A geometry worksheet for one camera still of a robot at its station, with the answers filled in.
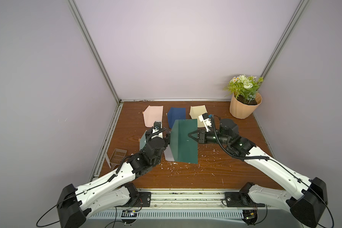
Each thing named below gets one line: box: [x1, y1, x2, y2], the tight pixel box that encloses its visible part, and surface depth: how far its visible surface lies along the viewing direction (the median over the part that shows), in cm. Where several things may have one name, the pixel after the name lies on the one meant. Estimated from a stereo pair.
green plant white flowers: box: [223, 75, 264, 105], surface depth 91 cm
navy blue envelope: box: [167, 106, 187, 129], surface depth 114 cm
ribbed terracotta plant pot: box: [229, 92, 263, 120], surface depth 102 cm
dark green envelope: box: [169, 118, 199, 165], surface depth 73 cm
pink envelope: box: [142, 105, 164, 128], surface depth 113 cm
